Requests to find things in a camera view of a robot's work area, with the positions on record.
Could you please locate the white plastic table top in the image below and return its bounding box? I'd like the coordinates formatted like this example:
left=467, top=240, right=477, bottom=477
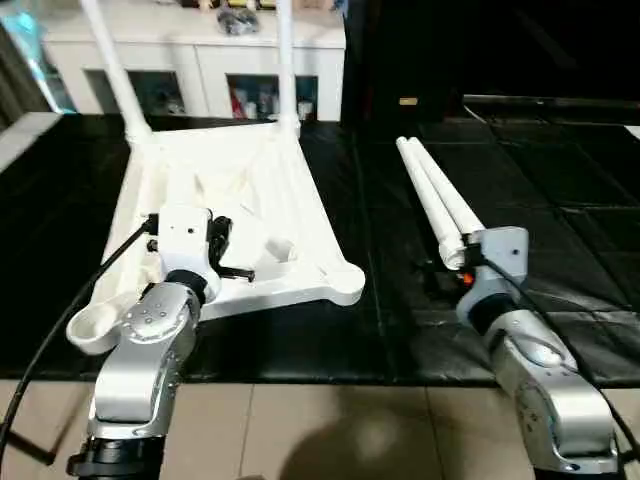
left=65, top=118, right=367, bottom=357

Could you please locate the white plastic table leg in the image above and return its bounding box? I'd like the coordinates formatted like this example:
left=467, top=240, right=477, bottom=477
left=407, top=137, right=488, bottom=241
left=274, top=0, right=302, bottom=133
left=395, top=137, right=471, bottom=273
left=80, top=0, right=154, bottom=143

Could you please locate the black work mat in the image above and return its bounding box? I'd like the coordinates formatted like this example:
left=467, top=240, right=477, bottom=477
left=0, top=112, right=640, bottom=389

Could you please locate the white glass-door cabinet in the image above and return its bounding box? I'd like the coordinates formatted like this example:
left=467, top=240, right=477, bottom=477
left=40, top=3, right=347, bottom=123

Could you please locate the black metal bar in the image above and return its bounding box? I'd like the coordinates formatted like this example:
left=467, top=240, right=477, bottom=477
left=463, top=94, right=640, bottom=117

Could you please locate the crumpled silver object on cabinet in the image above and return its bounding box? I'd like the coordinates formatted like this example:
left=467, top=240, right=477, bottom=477
left=217, top=8, right=263, bottom=37

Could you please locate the dark grey curtain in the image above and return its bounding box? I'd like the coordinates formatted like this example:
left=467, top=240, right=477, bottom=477
left=0, top=25, right=49, bottom=129

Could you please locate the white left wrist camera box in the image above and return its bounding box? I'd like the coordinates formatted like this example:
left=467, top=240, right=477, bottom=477
left=154, top=204, right=217, bottom=303

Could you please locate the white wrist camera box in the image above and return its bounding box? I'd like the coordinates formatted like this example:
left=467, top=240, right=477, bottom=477
left=154, top=204, right=217, bottom=303
left=464, top=227, right=530, bottom=306

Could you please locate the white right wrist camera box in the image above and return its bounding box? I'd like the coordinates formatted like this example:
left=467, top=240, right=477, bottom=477
left=464, top=227, right=530, bottom=306

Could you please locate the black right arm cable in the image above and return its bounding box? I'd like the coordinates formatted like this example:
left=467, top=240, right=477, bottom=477
left=478, top=255, right=640, bottom=463

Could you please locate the black table frame leg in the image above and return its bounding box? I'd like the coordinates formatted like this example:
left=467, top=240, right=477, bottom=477
left=0, top=430, right=59, bottom=468

